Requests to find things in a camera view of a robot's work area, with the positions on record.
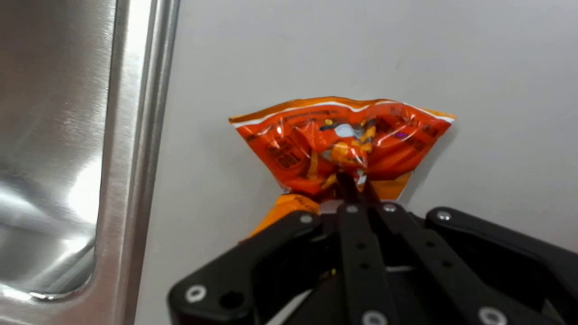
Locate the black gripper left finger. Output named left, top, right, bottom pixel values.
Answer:
left=167, top=212, right=332, bottom=325

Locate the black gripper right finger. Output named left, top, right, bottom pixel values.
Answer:
left=426, top=207, right=578, bottom=325

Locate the orange cheetos bag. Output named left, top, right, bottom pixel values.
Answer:
left=229, top=97, right=455, bottom=236

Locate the stainless steel sink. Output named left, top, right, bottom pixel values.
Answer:
left=0, top=0, right=180, bottom=325

